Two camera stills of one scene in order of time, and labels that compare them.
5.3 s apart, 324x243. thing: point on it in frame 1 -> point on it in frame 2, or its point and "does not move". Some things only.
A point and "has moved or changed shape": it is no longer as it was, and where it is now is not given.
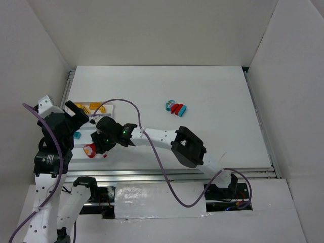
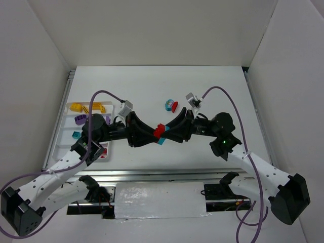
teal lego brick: x=182 y=111 has moved or changed shape
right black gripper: x=98 y=143 -> x=189 y=125
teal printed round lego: x=168 y=104 does not move
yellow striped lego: x=86 y=110 does not move
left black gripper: x=76 y=117 -> x=129 y=129
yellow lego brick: x=103 y=109 does not move
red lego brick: x=176 y=108 has moved or changed shape
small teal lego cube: x=77 y=135 does not move
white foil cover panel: x=156 y=200 does not move
